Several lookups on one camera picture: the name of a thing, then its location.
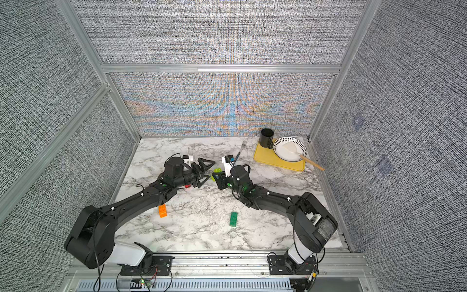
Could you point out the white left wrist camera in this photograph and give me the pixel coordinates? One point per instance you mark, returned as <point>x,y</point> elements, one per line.
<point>188,159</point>

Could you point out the white patterned bowl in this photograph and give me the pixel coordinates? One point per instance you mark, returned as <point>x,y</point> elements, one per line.
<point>282,153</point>

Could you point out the dark green lego brick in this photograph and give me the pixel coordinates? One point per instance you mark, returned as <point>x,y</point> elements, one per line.
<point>233,219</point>

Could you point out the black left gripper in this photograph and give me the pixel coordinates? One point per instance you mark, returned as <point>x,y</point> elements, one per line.
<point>201,172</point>

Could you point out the aluminium front rail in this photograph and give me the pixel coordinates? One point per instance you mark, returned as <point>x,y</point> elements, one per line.
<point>249,264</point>

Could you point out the aluminium frame corner post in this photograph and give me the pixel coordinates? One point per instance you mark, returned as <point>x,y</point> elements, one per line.
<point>73,21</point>

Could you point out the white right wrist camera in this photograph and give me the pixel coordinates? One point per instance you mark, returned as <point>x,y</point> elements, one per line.
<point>229,163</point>

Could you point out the black mug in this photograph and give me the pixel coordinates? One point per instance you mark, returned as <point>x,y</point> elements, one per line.
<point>266,136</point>

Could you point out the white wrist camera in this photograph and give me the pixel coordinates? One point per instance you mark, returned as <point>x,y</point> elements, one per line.
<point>229,163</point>
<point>188,159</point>

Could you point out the orange lego brick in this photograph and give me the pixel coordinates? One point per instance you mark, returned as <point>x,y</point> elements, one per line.
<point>162,210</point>

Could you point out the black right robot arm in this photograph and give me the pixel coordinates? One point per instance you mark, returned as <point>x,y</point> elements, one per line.
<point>313,225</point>

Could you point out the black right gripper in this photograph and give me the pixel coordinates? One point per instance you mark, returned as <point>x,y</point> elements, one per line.
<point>221,183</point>

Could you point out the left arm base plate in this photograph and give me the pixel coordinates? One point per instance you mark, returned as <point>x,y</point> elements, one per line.
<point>158,265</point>

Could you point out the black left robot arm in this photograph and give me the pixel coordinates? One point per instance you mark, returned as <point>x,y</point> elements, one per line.
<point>92,238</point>

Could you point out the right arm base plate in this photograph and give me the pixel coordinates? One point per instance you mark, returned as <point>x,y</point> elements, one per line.
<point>282,265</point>

